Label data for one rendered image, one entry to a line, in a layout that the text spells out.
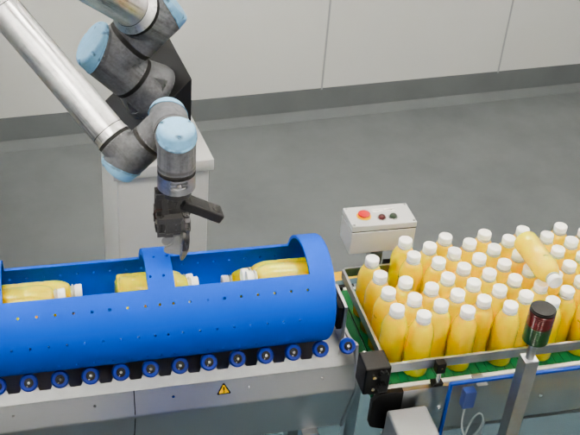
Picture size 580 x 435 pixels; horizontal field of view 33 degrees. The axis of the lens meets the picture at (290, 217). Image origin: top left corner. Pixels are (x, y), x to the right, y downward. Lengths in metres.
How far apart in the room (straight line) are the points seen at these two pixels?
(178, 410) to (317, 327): 0.43
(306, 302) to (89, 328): 0.54
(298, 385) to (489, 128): 3.41
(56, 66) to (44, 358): 0.70
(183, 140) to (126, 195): 0.91
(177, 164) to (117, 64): 0.77
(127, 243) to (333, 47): 2.65
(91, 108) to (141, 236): 0.89
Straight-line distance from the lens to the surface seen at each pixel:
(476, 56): 6.03
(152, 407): 2.60
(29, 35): 2.46
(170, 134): 2.23
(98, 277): 2.64
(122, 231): 3.19
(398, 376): 2.68
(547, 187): 5.37
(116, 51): 2.95
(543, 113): 6.10
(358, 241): 2.88
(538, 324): 2.42
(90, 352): 2.43
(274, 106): 5.59
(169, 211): 2.35
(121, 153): 2.38
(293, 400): 2.69
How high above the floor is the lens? 2.72
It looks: 35 degrees down
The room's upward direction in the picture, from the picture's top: 5 degrees clockwise
